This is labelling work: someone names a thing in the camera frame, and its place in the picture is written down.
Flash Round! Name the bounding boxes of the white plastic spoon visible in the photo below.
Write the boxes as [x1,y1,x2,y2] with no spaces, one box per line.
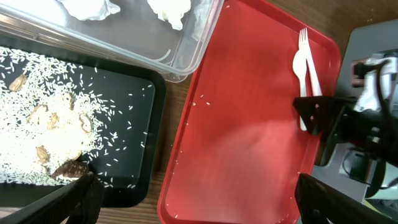
[292,49,308,132]

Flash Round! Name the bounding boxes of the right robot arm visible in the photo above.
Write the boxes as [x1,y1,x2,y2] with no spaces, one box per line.
[293,96,397,201]

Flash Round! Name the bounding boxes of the rice and food scraps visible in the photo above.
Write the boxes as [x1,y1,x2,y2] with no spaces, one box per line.
[0,46,155,189]

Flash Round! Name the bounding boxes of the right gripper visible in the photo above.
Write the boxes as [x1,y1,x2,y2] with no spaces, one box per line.
[293,96,397,166]

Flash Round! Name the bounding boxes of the white plastic fork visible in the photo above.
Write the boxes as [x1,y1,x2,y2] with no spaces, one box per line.
[298,28,323,96]

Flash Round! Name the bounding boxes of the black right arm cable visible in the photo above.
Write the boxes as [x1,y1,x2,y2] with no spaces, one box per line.
[374,58,396,131]

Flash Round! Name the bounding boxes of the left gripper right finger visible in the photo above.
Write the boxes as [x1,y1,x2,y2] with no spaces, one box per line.
[295,173,395,224]

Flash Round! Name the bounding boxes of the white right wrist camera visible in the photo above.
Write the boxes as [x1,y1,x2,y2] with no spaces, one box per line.
[351,56,397,112]

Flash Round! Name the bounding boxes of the white napkin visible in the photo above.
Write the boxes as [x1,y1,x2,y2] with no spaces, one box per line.
[58,0,121,21]
[147,0,191,30]

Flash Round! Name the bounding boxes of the black tray bin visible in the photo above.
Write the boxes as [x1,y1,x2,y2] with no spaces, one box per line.
[1,34,167,208]

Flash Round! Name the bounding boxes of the grey dishwasher rack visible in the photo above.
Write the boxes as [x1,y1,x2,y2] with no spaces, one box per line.
[312,20,397,219]

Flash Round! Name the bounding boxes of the red serving tray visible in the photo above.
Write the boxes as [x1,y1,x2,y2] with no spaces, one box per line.
[157,0,342,224]

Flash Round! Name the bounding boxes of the clear plastic bin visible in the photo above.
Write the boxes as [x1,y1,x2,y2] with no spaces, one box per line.
[1,0,223,83]

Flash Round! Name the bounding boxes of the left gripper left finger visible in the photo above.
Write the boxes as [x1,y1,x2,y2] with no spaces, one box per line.
[1,174,104,224]

